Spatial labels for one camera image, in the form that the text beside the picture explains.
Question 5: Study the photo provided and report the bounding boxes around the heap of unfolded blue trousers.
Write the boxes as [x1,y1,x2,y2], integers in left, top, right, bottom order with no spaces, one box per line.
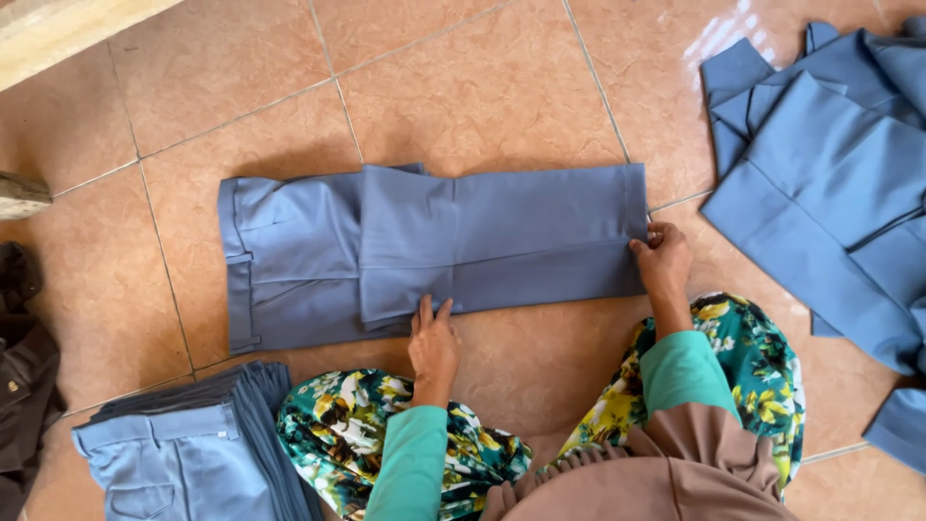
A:
[699,16,926,476]

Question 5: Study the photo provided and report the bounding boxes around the person's left hand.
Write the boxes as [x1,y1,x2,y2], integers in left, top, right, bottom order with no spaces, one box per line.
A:
[408,293,463,393]

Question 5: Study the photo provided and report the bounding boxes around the grey-blue trousers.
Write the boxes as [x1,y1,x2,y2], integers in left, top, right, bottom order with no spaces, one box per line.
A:
[217,162,649,356]

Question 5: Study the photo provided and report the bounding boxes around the brown pleated headscarf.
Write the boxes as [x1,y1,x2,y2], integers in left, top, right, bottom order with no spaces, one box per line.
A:
[479,401,798,521]

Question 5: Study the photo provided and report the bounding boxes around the beige stone ledge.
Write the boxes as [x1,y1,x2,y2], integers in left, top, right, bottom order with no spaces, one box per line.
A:
[0,0,186,93]

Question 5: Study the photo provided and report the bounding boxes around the dark brown garment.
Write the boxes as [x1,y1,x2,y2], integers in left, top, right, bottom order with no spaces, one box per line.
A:
[0,242,68,521]

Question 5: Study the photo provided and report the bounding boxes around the green floral skirt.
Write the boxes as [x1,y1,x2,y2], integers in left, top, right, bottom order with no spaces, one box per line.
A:
[275,291,807,521]

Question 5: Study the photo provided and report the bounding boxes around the person's right hand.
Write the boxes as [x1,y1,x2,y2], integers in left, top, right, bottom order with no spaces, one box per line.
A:
[628,221,695,298]

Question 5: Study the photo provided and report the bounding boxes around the stack of folded blue trousers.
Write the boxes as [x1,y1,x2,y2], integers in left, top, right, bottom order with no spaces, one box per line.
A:
[71,360,327,521]

